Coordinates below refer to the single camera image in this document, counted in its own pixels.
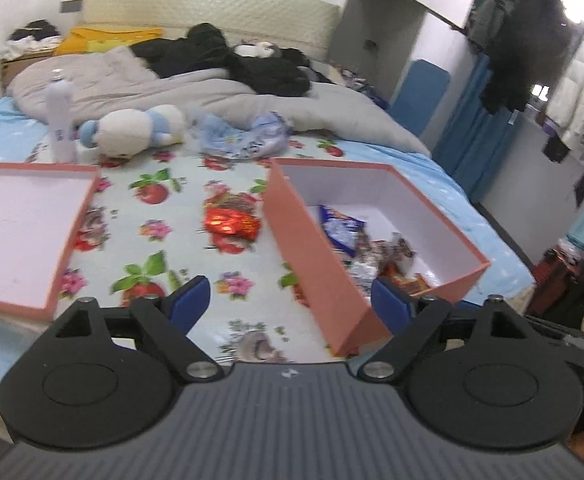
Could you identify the yellow cloth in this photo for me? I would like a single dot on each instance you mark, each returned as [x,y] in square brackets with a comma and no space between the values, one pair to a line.
[102,37]

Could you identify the light blue bed sheet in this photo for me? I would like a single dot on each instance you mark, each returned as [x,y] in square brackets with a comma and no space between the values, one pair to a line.
[446,180]

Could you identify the orange cardboard box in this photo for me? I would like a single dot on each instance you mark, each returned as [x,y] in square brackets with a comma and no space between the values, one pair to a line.
[302,250]

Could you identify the blue curtain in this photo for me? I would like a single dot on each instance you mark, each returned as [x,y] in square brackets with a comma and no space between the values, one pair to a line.
[476,135]

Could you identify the black jacket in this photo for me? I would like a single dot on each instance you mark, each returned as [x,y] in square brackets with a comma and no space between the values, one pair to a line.
[262,72]

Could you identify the hanging white coat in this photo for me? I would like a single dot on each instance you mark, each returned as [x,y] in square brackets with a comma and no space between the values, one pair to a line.
[579,90]

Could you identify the orange box lid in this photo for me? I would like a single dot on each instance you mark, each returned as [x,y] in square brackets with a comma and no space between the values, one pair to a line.
[17,230]

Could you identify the small grey and white plush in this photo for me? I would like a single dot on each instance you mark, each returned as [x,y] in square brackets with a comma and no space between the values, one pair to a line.
[254,50]

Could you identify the grey wall switch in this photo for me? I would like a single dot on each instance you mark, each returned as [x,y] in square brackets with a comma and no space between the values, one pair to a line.
[70,6]

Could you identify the blue snack packet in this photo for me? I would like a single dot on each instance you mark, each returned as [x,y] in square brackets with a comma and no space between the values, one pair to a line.
[339,227]

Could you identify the grey blanket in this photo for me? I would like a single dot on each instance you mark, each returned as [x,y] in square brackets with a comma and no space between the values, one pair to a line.
[172,90]

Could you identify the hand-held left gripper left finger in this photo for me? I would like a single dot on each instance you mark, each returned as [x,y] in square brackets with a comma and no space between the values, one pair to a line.
[189,297]

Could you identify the floral sheet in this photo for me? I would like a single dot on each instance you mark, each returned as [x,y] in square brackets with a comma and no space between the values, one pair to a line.
[182,200]

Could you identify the white and blue plush toy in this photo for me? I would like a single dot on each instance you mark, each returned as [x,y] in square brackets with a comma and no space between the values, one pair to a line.
[127,130]

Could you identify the blue and white plastic bag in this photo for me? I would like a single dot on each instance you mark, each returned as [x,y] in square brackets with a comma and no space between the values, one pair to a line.
[242,135]

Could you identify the patterned clothing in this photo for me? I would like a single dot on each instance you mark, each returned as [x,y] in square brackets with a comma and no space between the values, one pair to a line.
[359,85]

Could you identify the pile of dark clothes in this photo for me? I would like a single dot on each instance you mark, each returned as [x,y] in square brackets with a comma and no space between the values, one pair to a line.
[34,32]

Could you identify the hanging grey jackets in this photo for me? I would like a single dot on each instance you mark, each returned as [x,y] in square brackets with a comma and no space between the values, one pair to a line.
[491,15]

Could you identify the white and black snack packet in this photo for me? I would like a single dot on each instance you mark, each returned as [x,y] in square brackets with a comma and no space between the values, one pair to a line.
[361,275]

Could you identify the hanging black coat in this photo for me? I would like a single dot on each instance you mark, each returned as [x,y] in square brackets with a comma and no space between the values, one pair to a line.
[531,45]

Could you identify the beige padded headboard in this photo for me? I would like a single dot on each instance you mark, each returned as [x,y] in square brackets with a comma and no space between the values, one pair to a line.
[212,5]

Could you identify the shiny red snack packet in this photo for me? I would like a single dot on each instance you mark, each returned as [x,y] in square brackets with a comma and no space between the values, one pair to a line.
[229,222]

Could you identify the white bottle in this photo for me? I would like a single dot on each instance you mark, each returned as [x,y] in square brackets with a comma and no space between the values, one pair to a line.
[61,120]

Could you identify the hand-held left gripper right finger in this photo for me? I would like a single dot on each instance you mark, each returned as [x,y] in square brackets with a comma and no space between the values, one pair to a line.
[391,305]

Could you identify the red suitcase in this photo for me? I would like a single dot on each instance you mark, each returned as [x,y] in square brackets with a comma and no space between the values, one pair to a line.
[556,280]

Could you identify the blue board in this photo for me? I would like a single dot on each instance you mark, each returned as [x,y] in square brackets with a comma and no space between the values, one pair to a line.
[419,100]

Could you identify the clear packet of dark snack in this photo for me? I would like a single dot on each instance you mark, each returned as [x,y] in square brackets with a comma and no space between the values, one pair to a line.
[389,250]

